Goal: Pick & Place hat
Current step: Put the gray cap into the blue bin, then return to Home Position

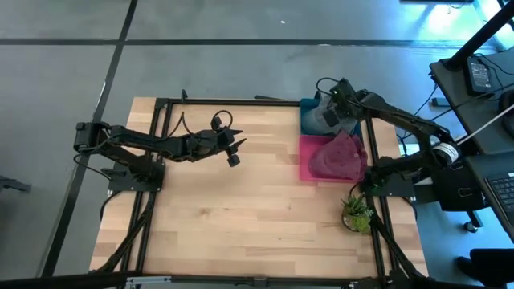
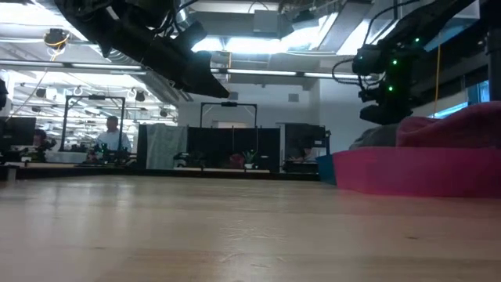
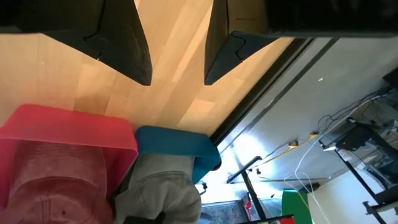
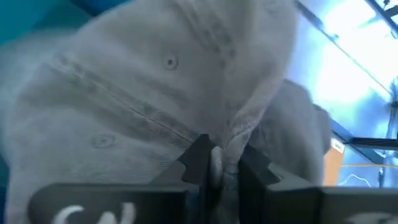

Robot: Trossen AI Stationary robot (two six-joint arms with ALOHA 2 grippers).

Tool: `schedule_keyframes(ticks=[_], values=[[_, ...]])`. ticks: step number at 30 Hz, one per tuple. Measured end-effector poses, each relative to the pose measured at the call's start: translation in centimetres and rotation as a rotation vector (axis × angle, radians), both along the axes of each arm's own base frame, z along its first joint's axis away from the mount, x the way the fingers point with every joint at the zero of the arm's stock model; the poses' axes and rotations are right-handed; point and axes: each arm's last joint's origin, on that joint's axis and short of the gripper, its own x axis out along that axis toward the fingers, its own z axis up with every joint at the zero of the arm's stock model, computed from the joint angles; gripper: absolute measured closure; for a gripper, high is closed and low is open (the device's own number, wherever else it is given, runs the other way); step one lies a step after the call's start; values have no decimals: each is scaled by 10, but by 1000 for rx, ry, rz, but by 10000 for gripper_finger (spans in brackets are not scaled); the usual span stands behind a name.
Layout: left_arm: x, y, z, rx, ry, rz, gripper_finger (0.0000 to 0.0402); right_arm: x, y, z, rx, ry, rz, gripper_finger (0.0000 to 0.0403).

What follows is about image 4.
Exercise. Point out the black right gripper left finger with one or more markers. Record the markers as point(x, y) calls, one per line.
point(124, 202)

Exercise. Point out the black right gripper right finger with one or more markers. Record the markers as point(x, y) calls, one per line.
point(311, 205)

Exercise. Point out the grey baseball cap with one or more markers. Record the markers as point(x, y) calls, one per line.
point(295, 130)
point(124, 77)

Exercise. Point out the white table corner sticker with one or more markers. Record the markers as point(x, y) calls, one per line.
point(337, 145)

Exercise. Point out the teal tray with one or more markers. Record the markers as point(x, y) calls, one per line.
point(25, 18)

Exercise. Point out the black aluminium table frame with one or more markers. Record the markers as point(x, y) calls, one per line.
point(370, 143)

